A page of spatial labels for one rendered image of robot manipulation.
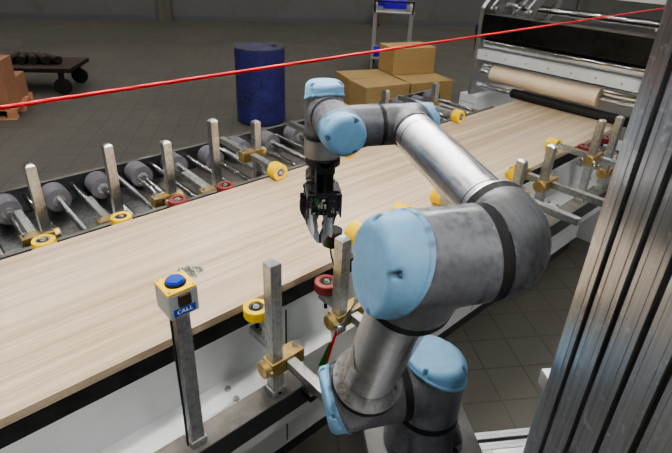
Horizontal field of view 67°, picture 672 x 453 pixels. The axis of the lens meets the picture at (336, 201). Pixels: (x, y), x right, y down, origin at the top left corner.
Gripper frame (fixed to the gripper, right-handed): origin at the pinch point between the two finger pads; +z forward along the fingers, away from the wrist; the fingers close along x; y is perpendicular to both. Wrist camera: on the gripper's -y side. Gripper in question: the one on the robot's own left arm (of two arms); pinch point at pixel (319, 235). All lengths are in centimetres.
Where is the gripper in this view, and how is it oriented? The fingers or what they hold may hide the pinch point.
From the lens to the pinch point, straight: 114.0
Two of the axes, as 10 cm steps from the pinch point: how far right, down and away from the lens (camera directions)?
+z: -0.4, 8.9, 4.6
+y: 1.4, 4.6, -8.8
